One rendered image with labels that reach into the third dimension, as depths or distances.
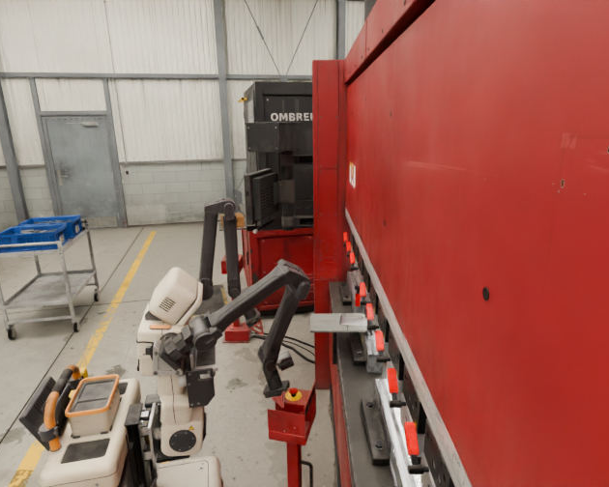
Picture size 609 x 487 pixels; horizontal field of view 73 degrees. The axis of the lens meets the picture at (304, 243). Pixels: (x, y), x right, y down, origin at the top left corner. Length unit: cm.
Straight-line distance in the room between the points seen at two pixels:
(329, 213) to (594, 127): 238
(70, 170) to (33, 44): 219
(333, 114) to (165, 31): 643
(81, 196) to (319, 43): 553
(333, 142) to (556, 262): 229
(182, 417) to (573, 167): 161
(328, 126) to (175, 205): 644
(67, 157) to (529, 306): 878
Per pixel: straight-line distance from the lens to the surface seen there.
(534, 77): 52
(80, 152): 893
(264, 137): 285
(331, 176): 269
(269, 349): 163
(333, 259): 281
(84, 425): 185
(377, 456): 149
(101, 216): 903
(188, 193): 874
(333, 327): 198
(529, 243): 50
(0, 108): 913
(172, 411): 178
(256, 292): 141
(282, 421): 182
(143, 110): 872
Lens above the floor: 192
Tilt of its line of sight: 16 degrees down
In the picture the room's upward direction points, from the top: 1 degrees counter-clockwise
